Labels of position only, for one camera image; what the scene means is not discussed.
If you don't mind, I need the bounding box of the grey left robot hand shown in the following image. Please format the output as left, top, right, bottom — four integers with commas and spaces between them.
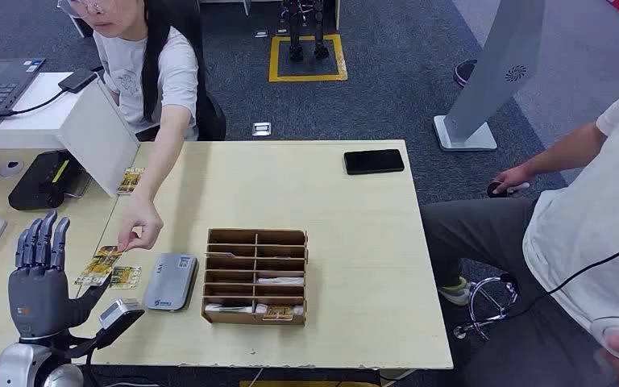
7, 210, 113, 343

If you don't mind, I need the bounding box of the guest person's left hand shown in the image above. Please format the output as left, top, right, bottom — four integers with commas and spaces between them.
117, 194, 164, 253

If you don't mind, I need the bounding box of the operator person's right hand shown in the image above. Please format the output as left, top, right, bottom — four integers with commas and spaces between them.
493, 164, 535, 196

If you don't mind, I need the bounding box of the black handheld controller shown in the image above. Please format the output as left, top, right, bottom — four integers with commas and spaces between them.
486, 181, 531, 199

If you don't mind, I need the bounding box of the stack of hotel cards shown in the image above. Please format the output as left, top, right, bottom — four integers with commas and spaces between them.
116, 167, 146, 196

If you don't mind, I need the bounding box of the hotel picture ID card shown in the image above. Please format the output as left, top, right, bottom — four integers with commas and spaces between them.
74, 245, 123, 287

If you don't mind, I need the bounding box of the grey card reader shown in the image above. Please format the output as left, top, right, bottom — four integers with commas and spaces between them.
143, 252, 199, 313

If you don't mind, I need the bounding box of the operator person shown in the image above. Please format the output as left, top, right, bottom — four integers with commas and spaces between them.
420, 72, 619, 387

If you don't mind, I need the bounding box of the wooden slotted card organizer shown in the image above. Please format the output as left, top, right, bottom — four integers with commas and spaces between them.
201, 227, 309, 327

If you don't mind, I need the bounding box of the guest person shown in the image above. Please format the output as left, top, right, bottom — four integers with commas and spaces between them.
57, 0, 201, 253

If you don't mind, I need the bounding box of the white desk partition box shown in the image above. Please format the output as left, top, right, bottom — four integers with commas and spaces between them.
0, 70, 141, 199

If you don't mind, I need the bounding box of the chrome stool base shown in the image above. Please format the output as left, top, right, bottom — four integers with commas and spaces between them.
452, 273, 521, 342

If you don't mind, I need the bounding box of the grey kiosk stand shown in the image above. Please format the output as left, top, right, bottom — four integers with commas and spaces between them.
433, 0, 546, 153

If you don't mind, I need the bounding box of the black desktop device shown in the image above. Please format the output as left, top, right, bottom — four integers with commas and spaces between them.
7, 150, 84, 211

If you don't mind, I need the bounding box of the black shoe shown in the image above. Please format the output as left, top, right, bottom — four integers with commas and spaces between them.
452, 59, 478, 88

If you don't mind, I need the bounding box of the black office chair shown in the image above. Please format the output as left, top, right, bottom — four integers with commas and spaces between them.
149, 0, 228, 143

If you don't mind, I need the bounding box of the operator's pale green shoe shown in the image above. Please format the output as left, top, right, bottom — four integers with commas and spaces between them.
437, 277, 472, 307

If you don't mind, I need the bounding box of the black smartphone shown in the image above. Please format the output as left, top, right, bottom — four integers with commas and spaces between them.
343, 148, 405, 177

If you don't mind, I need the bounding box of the black power adapter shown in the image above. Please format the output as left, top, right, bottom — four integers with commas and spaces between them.
57, 68, 98, 95

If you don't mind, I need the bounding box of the yellow floor tape square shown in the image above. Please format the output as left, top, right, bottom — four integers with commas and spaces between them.
268, 34, 349, 83

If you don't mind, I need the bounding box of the standing humanoid robot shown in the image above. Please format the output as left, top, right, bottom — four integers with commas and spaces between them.
280, 0, 330, 61

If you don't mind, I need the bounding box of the metal wire stand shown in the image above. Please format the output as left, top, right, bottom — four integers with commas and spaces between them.
64, 169, 95, 200

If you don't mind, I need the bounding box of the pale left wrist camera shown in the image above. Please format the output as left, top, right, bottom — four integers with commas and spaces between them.
93, 298, 146, 351

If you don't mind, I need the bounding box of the black controller cable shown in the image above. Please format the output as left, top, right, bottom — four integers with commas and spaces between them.
501, 235, 619, 322

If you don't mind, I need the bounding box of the black adapter cable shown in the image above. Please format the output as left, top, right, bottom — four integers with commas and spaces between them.
0, 88, 70, 119

